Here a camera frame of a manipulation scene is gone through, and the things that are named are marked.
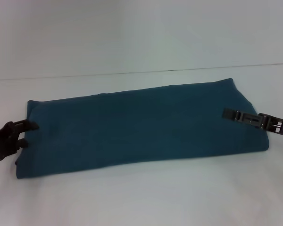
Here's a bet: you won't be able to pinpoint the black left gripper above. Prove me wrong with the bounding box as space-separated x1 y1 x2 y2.
0 119 40 162

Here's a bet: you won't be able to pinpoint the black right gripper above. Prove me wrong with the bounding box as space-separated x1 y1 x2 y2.
222 107 283 139

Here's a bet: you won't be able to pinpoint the teal FREE print t-shirt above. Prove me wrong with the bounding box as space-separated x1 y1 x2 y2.
15 77 271 180

